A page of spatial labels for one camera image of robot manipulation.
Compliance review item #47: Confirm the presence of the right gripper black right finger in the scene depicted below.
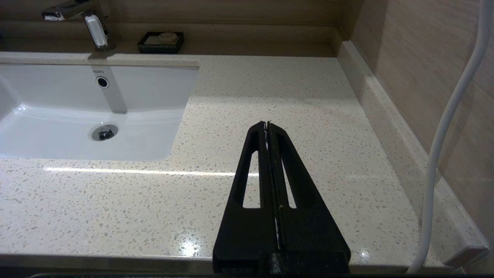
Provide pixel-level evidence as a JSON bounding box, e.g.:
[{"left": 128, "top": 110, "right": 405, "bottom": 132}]
[{"left": 267, "top": 121, "right": 352, "bottom": 272}]

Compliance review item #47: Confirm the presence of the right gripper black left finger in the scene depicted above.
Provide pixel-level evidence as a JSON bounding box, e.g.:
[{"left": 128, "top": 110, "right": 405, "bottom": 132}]
[{"left": 213, "top": 121, "right": 279, "bottom": 274}]

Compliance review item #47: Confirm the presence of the chrome sink drain stopper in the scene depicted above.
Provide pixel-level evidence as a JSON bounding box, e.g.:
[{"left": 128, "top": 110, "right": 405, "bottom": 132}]
[{"left": 91, "top": 124, "right": 118, "bottom": 141}]

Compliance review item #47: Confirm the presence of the black square soap dish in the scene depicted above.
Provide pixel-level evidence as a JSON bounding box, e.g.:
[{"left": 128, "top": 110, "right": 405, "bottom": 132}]
[{"left": 137, "top": 31, "right": 184, "bottom": 54}]

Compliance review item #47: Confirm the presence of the white ceramic sink basin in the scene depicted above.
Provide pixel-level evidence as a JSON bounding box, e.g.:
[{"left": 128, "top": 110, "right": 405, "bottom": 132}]
[{"left": 0, "top": 62, "right": 200, "bottom": 162}]

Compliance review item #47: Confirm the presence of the chrome sink faucet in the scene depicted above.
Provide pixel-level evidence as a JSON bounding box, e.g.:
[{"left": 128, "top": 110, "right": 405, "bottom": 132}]
[{"left": 41, "top": 0, "right": 116, "bottom": 52}]

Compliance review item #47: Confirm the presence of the white cable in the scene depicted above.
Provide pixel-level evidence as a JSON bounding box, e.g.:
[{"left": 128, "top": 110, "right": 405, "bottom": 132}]
[{"left": 407, "top": 0, "right": 494, "bottom": 274}]

